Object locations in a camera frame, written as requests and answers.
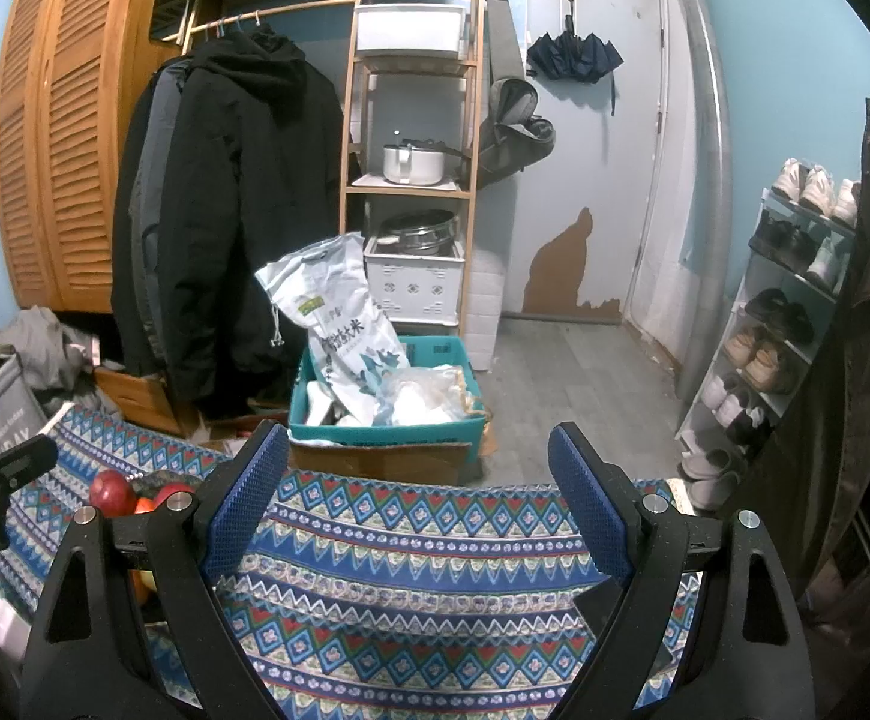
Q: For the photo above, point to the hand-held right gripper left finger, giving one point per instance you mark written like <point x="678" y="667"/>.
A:
<point x="244" y="502"/>

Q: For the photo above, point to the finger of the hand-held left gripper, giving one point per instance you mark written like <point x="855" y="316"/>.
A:
<point x="7" y="469"/>

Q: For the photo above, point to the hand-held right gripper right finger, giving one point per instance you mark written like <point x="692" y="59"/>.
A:
<point x="592" y="510"/>

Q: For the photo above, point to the small orange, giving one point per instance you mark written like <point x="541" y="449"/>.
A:
<point x="142" y="505"/>

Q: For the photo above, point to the dark red apple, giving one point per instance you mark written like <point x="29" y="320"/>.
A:
<point x="112" y="493"/>

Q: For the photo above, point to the grey fabric bag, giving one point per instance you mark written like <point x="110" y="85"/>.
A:
<point x="0" y="412"/>

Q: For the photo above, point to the black smartphone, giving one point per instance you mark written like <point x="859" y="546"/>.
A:
<point x="600" y="607"/>

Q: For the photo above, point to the grey clothes pile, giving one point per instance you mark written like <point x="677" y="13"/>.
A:
<point x="45" y="345"/>

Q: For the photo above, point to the cardboard box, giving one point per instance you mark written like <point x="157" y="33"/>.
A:
<point x="382" y="461"/>

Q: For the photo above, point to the teal plastic crate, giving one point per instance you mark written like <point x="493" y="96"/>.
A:
<point x="375" y="435"/>

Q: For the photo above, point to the wooden drawer box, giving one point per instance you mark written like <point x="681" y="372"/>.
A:
<point x="142" y="390"/>

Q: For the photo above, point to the blue patterned tablecloth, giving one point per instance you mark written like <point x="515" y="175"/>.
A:
<point x="420" y="540"/>

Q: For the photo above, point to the white rice bag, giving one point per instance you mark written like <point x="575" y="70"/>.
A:
<point x="345" y="337"/>

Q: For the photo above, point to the clear plastic bag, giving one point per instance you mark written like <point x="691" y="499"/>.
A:
<point x="420" y="397"/>

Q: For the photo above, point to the white tiled storage box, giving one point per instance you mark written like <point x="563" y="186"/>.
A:
<point x="484" y="300"/>

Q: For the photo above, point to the grey jacket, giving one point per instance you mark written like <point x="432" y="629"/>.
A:
<point x="146" y="202"/>

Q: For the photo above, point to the white plastic crate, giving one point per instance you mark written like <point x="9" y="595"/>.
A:
<point x="412" y="285"/>

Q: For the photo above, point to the dark brown coat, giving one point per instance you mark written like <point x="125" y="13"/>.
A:
<point x="855" y="352"/>

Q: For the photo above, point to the black hooded jacket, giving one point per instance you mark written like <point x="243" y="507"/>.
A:
<point x="255" y="187"/>

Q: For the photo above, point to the steel steamer pot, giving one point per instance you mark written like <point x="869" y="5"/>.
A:
<point x="420" y="232"/>

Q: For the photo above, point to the pale blue door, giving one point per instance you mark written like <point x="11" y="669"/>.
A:
<point x="600" y="187"/>

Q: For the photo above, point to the wooden shelf rack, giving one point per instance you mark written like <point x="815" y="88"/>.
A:
<point x="375" y="195"/>

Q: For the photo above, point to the metal pipe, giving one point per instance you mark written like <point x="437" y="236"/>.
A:
<point x="712" y="165"/>

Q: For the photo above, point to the white cooking pot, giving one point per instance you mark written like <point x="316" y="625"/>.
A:
<point x="409" y="165"/>

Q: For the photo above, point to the grey backpack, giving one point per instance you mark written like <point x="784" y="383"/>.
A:
<point x="514" y="135"/>

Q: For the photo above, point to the shoe rack with shoes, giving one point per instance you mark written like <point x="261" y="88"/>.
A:
<point x="802" y="187"/>

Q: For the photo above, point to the dark blue umbrella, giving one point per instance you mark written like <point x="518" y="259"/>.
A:
<point x="574" y="56"/>

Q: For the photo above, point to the long grey bag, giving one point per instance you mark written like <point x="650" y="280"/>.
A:
<point x="502" y="22"/>

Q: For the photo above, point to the wooden clothes rack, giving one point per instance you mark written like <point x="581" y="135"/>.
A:
<point x="292" y="7"/>

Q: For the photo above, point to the large white storage bin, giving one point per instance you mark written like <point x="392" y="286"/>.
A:
<point x="412" y="30"/>

